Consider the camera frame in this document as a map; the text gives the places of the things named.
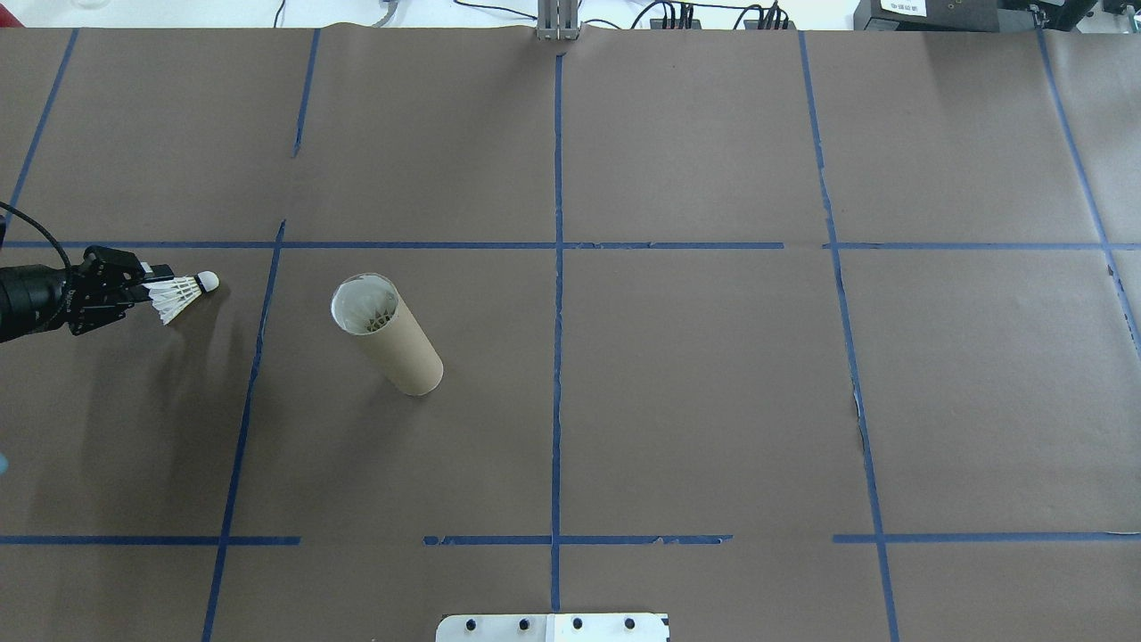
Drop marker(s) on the white feather shuttlecock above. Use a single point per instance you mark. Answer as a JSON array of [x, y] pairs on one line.
[[178, 299], [370, 312]]

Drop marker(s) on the brown cardboard shuttlecock tube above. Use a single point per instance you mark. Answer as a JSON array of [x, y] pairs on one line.
[[406, 348]]

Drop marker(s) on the white column stand with plate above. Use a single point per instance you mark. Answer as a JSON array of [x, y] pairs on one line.
[[499, 629]]

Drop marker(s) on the black orange power strip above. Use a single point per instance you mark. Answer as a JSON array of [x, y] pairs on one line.
[[768, 18], [673, 18]]

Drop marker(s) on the black box computer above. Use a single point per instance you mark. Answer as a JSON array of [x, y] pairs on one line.
[[963, 16]]

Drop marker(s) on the black monitor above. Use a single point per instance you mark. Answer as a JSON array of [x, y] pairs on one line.
[[1061, 9]]

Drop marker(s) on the aluminium profile post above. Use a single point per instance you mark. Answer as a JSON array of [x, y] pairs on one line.
[[557, 22]]

